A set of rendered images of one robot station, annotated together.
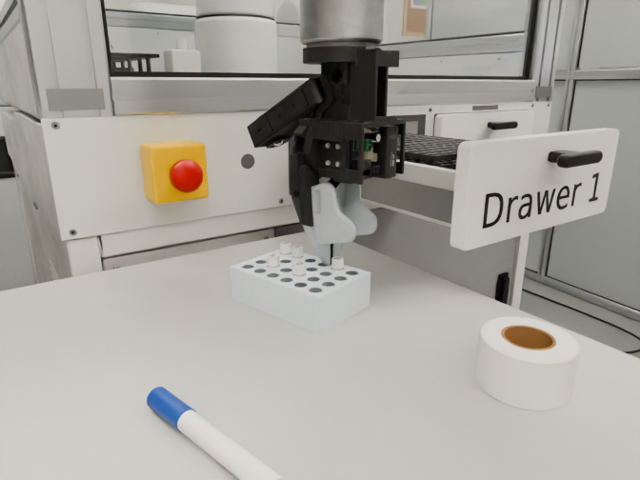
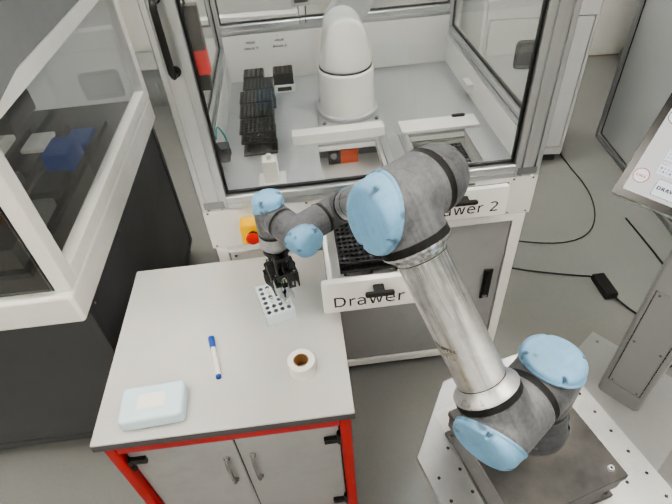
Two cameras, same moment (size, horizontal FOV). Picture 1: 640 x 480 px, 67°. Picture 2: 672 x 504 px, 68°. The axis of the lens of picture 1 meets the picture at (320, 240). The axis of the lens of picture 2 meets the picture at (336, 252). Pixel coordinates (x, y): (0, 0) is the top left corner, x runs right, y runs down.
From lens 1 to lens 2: 1.09 m
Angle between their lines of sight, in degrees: 37
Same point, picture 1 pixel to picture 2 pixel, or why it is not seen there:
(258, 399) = (234, 346)
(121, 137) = (232, 216)
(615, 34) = not seen: outside the picture
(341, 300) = (278, 317)
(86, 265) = (223, 255)
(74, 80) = (212, 199)
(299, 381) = (248, 344)
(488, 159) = (332, 289)
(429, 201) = not seen: hidden behind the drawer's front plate
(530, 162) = (360, 288)
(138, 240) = (243, 248)
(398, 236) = not seen: hidden behind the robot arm
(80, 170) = (217, 227)
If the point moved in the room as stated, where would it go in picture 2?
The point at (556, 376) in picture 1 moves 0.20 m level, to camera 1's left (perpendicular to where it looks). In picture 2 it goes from (296, 374) to (232, 345)
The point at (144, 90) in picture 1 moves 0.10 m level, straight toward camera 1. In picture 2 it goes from (239, 200) to (228, 222)
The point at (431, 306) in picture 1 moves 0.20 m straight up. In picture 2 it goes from (316, 325) to (309, 274)
